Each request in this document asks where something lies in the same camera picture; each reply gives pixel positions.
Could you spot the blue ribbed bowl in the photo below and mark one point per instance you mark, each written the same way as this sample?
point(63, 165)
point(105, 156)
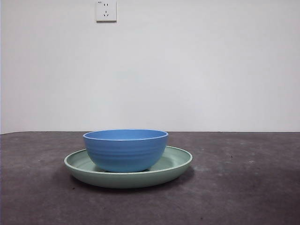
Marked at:
point(124, 152)

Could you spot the pale green round plate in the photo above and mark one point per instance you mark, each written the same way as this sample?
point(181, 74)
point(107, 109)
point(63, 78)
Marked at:
point(129, 180)

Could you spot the white wall socket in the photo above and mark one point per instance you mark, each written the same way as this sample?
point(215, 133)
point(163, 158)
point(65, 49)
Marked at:
point(106, 11)

